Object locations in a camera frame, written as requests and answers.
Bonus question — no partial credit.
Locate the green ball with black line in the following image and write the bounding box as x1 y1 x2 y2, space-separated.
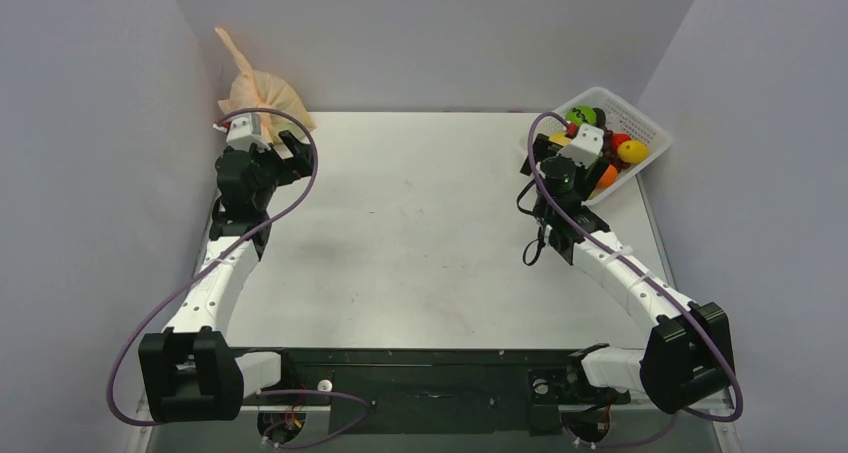
565 105 597 127

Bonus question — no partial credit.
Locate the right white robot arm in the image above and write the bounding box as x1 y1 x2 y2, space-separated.
520 134 735 413

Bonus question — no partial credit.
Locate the dark red grape bunch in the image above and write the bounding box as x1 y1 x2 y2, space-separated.
593 108 630 171

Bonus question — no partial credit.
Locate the small red fruit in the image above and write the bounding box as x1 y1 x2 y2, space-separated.
609 133 632 153

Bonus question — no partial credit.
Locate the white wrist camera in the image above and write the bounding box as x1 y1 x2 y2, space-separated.
558 123 604 168
216 113 267 152

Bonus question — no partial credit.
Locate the orange translucent plastic bag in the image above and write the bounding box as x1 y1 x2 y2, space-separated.
215 27 316 132

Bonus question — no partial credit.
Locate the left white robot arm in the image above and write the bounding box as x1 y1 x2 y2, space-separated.
138 132 316 423

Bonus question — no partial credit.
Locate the yellow lemon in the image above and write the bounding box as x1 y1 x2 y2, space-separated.
616 140 650 165

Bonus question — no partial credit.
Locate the purple cable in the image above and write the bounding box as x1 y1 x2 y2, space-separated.
106 108 372 450
527 111 745 450

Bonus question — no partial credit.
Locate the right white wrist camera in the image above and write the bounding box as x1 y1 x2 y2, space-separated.
558 123 604 168

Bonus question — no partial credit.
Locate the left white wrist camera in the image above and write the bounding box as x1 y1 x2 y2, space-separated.
216 113 267 152

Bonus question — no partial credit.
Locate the yellow banana in basket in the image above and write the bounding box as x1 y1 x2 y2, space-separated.
548 132 572 147

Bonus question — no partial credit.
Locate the white plastic basket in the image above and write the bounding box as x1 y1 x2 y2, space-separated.
534 87 672 206

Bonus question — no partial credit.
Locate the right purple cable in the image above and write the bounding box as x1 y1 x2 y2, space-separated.
527 111 745 450

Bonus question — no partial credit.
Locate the orange fake orange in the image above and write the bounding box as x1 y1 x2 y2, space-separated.
596 165 619 189

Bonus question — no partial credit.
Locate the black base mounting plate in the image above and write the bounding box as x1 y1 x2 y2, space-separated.
243 348 631 435

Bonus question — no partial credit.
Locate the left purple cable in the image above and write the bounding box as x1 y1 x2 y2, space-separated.
106 108 372 450

